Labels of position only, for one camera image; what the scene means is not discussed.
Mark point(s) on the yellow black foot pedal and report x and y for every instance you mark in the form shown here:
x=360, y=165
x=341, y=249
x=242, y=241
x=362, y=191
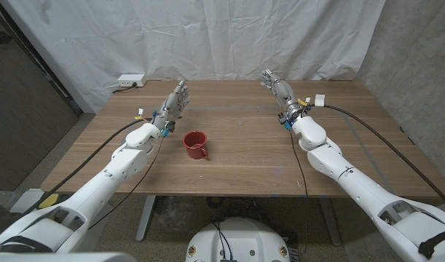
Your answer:
x=49, y=200

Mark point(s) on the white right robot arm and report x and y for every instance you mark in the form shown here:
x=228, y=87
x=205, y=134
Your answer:
x=353, y=182

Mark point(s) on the red enamel mug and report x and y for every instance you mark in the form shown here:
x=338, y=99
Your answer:
x=194, y=150

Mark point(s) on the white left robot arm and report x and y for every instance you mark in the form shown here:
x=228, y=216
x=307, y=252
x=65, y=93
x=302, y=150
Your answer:
x=98, y=185

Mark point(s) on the white power strip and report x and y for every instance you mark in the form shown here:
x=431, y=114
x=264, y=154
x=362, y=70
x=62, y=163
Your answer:
x=132, y=80

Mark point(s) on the white robot torso base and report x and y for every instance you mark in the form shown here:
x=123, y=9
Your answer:
x=240, y=240

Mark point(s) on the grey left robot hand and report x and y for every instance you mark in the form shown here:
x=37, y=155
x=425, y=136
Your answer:
x=175, y=105

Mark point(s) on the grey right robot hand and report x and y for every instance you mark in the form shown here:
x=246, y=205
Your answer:
x=284, y=94

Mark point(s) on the grey table leg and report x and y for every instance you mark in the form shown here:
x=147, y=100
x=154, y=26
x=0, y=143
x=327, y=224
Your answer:
x=145, y=218
x=331, y=225

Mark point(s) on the floor power strip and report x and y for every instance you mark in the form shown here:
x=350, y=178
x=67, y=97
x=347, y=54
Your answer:
x=293, y=253

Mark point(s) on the white floor panel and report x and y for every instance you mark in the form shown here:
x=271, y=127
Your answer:
x=25, y=200

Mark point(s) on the white backdrop cloth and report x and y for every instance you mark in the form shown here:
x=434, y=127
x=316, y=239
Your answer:
x=225, y=36

